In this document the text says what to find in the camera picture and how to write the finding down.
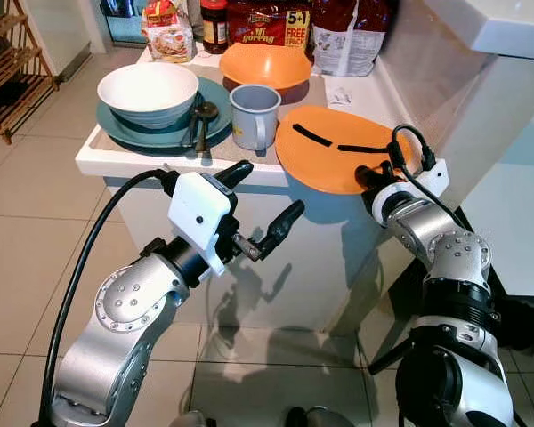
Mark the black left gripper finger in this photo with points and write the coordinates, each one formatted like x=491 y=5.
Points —
x=280 y=227
x=236 y=173

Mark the orange plate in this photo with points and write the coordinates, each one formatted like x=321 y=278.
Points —
x=320 y=169

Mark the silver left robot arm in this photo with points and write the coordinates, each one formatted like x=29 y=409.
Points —
x=129 y=302

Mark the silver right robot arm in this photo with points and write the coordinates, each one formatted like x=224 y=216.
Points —
x=458 y=258

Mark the short black strip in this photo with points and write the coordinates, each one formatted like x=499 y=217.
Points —
x=311 y=135
x=363 y=149

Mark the grey-blue mug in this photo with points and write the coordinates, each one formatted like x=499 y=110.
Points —
x=252 y=120

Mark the teal plate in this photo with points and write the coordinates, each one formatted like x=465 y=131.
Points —
x=215 y=116

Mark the dark spoon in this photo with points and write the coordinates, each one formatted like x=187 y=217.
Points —
x=205 y=111

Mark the orange bowl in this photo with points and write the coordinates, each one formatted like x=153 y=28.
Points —
x=265 y=64

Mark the white bowl with grey outside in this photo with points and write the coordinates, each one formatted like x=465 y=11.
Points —
x=147 y=89

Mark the red and white bag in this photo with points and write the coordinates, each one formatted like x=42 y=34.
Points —
x=351 y=40

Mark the white box appliance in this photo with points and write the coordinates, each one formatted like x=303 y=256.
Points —
x=521 y=205

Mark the dark jar with red lid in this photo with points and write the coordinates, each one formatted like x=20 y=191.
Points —
x=214 y=31

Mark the small white noodle packet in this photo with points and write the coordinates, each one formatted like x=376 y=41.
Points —
x=169 y=36

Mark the red mi goreng multipack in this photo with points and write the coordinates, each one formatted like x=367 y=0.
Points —
x=267 y=22

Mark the grey robot right foot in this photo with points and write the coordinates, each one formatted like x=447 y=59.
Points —
x=325 y=418

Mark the grey robot foot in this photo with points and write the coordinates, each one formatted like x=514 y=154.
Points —
x=189 y=420
x=325 y=418

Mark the grey robot left foot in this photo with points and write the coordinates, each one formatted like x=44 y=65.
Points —
x=189 y=420

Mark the wooden shelf rack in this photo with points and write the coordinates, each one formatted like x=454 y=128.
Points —
x=13 y=76

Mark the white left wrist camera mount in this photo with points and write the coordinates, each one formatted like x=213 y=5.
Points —
x=196 y=213

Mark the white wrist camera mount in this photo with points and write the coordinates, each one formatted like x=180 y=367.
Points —
x=196 y=213
x=432 y=178

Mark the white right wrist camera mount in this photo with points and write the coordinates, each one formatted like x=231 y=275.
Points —
x=432 y=178

